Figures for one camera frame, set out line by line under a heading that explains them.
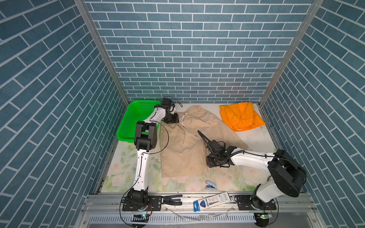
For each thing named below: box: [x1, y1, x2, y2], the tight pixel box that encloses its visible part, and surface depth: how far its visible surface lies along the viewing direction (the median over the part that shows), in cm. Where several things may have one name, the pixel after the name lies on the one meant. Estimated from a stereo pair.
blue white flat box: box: [192, 191, 232, 212], surface depth 75 cm
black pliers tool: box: [162, 194, 183, 206], surface depth 75 cm
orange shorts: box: [219, 101, 267, 133], surface depth 110 cm
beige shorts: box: [160, 105, 249, 179], surface depth 98 cm
